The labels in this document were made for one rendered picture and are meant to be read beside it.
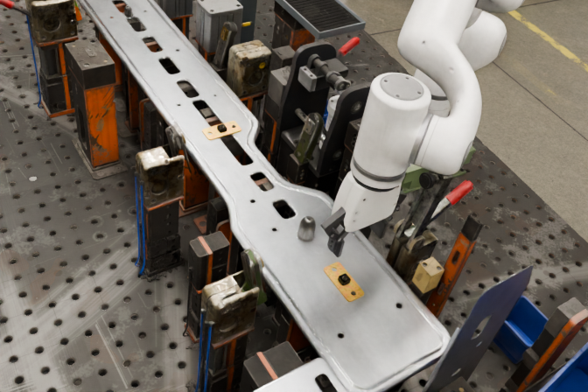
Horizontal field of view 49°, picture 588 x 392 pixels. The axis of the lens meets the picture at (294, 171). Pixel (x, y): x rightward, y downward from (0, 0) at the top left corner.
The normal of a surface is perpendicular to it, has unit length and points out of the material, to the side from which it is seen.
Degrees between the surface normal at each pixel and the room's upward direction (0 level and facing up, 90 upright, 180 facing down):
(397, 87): 0
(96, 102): 90
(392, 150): 91
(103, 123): 90
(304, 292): 0
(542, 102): 0
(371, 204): 90
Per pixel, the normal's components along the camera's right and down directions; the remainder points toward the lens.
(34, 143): 0.14, -0.72
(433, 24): -0.03, -0.35
